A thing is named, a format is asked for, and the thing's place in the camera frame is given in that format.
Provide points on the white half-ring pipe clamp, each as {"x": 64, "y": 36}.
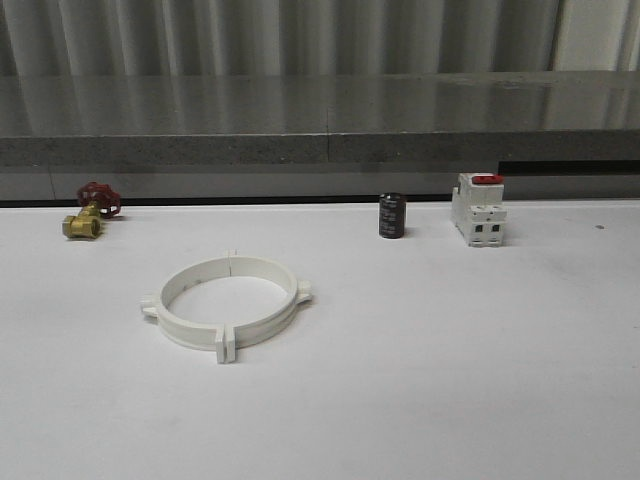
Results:
{"x": 268, "y": 324}
{"x": 219, "y": 338}

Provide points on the black cylindrical capacitor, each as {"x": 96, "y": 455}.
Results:
{"x": 392, "y": 215}

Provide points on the grey stone shelf ledge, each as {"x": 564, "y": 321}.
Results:
{"x": 444, "y": 122}

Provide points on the brass valve red handwheel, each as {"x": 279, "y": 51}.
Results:
{"x": 98, "y": 201}

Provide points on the white circuit breaker red switch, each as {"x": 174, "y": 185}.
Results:
{"x": 477, "y": 209}

